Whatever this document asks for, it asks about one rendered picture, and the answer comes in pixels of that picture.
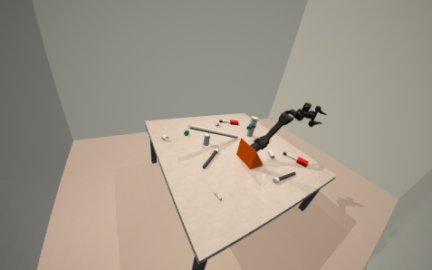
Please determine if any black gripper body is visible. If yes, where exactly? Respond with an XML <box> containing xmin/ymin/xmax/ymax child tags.
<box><xmin>306</xmin><ymin>106</ymin><xmax>321</xmax><ymax>127</ymax></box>

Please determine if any green cup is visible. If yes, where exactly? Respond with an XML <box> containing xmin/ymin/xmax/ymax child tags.
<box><xmin>246</xmin><ymin>124</ymin><xmax>256</xmax><ymax>130</ymax></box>

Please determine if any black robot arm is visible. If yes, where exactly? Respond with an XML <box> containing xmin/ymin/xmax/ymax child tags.
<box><xmin>251</xmin><ymin>102</ymin><xmax>311</xmax><ymax>152</ymax></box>

